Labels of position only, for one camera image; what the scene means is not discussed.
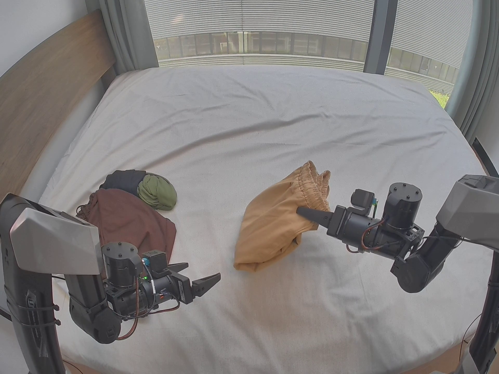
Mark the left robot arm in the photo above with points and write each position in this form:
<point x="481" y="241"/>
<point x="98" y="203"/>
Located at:
<point x="50" y="240"/>

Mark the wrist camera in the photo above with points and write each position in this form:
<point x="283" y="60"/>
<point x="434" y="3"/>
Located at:
<point x="156" y="259"/>
<point x="362" y="201"/>

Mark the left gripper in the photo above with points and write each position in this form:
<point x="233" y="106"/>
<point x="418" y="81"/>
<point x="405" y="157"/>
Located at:
<point x="171" y="286"/>

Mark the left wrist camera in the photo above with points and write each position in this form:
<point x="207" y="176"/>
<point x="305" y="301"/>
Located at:
<point x="156" y="259"/>

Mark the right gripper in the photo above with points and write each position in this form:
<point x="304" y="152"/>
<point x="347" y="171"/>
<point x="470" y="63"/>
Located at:
<point x="354" y="230"/>

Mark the green garment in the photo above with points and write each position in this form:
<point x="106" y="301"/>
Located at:
<point x="158" y="193"/>

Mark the black garment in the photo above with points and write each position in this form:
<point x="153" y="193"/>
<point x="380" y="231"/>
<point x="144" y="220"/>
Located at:
<point x="121" y="179"/>

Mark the bed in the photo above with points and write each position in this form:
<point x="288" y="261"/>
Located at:
<point x="253" y="123"/>

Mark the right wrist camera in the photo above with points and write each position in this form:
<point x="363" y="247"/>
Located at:
<point x="362" y="201"/>

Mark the tan shorts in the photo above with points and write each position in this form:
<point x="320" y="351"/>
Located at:
<point x="269" y="228"/>

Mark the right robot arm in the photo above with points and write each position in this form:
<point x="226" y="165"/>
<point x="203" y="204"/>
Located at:
<point x="464" y="208"/>

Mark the grey-green curtain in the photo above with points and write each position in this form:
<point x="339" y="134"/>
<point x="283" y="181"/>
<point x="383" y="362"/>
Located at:
<point x="483" y="53"/>
<point x="124" y="21"/>

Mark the brown garment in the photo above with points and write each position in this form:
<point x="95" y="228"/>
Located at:
<point x="128" y="216"/>

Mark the window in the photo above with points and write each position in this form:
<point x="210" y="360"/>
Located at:
<point x="253" y="14"/>

